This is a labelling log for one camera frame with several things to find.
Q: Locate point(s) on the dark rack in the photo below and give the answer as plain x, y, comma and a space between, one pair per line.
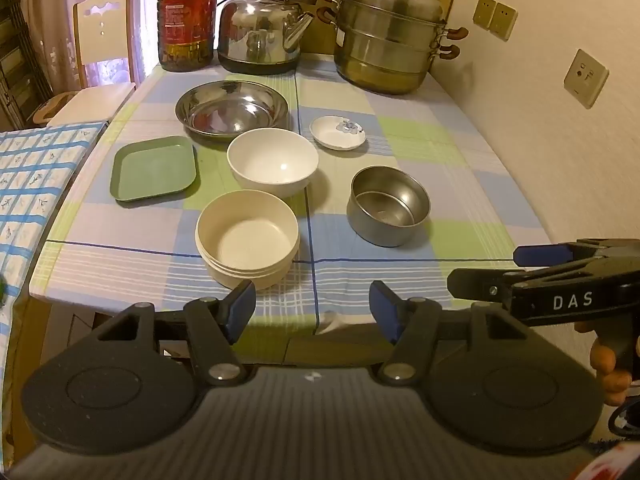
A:
15, 60

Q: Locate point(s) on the small white floral dish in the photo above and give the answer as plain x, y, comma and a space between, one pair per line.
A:
336, 132

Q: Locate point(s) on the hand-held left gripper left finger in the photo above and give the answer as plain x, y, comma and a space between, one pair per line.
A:
241, 306

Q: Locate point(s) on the red white cloth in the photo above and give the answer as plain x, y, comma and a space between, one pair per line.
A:
610, 462

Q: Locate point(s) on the stainless steel steamer pot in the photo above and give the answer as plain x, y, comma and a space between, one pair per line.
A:
385, 35

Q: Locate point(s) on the white wooden chair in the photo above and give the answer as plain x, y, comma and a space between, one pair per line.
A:
102, 35

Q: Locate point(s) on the small stainless steel bowl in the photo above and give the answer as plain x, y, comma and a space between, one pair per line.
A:
387, 205

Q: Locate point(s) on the beige wall socket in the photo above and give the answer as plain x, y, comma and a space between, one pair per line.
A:
586, 79

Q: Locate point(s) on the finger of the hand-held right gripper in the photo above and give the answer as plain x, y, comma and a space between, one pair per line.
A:
526, 256
475, 284

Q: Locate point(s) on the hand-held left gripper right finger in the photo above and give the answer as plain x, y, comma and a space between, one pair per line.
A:
385, 311

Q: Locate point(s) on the checked tablecloth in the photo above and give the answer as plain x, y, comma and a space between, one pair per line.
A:
425, 160

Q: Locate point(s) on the person's right hand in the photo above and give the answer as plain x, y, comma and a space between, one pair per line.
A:
602, 360

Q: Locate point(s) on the white bowl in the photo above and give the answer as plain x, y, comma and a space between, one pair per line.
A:
272, 160

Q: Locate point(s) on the stainless steel plate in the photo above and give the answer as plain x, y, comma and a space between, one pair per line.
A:
230, 107

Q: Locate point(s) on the stainless steel kettle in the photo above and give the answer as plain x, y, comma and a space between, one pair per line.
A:
257, 30

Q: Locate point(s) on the cream round bowl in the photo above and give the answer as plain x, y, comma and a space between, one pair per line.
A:
247, 237

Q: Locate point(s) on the green rectangular tray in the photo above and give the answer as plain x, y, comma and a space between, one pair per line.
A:
152, 170

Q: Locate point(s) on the blue patterned cloth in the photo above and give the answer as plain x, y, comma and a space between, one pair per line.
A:
35, 185

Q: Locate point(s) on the cooking oil bottle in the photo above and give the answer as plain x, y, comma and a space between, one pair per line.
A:
187, 15

